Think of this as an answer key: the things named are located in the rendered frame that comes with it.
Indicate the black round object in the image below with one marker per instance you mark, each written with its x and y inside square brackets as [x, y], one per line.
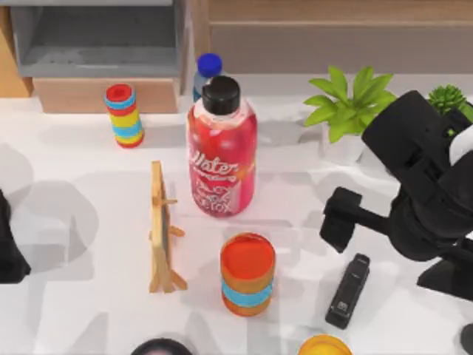
[159, 348]

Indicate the dark grey rounded object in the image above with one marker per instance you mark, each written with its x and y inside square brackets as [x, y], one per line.
[467, 336]

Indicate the black stapler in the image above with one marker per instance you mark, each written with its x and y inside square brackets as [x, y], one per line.
[349, 292]

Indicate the pale wooden drawer front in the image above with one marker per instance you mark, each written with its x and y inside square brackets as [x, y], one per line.
[103, 94]

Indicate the green plant white pot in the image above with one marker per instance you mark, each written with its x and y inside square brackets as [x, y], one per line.
[347, 103]

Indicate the yellow round object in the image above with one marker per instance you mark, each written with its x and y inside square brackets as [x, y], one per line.
[325, 347]

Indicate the stack of coloured rings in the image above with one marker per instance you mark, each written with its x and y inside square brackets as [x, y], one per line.
[123, 118]

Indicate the small green plant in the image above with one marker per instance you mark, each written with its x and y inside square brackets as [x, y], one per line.
[447, 98]

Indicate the red bottle black cap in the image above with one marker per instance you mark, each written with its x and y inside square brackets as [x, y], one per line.
[221, 162]

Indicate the wooden cupboard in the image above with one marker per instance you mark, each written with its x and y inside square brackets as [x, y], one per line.
[13, 66]

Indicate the blue cap bottle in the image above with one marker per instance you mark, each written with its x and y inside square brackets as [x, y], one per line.
[208, 66]

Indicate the wooden open shelf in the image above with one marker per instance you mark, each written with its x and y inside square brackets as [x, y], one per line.
[332, 37]

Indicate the orange can blue band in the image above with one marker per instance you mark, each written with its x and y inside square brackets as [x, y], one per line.
[247, 273]

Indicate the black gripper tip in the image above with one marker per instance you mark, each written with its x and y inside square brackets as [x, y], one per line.
[9, 251]

